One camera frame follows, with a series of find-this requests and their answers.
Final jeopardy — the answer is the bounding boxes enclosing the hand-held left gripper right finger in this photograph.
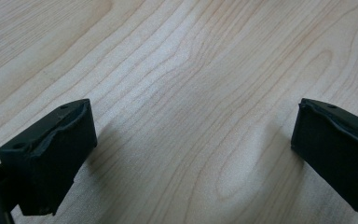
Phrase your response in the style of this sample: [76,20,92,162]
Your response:
[291,98,358,215]

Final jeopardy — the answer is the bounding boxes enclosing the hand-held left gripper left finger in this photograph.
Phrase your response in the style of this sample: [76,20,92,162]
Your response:
[0,98,98,217]

